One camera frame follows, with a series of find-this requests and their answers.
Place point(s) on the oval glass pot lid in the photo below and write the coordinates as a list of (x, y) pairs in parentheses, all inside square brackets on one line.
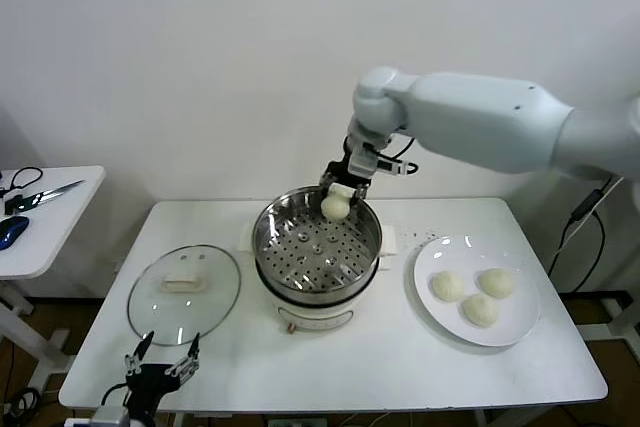
[(210, 297)]

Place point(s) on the white side table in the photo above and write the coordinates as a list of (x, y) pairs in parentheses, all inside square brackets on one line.
[(60, 237)]

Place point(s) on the large white plate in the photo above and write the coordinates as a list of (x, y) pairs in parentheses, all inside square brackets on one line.
[(520, 257)]

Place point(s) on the white steamed baozi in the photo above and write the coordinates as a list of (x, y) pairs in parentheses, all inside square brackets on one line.
[(448, 287), (480, 310), (496, 283), (334, 208)]

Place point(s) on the perforated steel steamer basket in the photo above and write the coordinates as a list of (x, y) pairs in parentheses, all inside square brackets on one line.
[(300, 252)]

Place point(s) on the blue computer mouse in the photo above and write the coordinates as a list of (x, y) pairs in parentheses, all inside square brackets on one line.
[(12, 232)]

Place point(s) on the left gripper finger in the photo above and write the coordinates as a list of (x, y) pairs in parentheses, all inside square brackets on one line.
[(186, 359), (137, 354)]

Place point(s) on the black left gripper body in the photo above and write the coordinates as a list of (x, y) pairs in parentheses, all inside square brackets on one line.
[(147, 382)]

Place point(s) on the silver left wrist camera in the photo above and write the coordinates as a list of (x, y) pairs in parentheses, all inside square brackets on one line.
[(110, 418)]

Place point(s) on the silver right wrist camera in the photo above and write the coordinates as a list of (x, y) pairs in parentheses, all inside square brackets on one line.
[(361, 162)]

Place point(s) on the white shelf stand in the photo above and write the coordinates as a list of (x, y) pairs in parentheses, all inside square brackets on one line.
[(627, 319)]

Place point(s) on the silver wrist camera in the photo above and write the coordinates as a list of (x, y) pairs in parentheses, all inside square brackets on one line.
[(361, 162), (110, 418)]

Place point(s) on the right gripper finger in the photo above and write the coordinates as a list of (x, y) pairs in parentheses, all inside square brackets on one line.
[(358, 193), (327, 181)]

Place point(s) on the white electric cooker base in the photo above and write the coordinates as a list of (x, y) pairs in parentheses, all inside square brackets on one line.
[(315, 314)]

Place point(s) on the silver-white right robot arm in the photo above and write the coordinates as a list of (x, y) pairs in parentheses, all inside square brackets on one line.
[(475, 117)]

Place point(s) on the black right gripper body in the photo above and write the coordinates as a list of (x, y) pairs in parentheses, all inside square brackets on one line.
[(341, 171)]

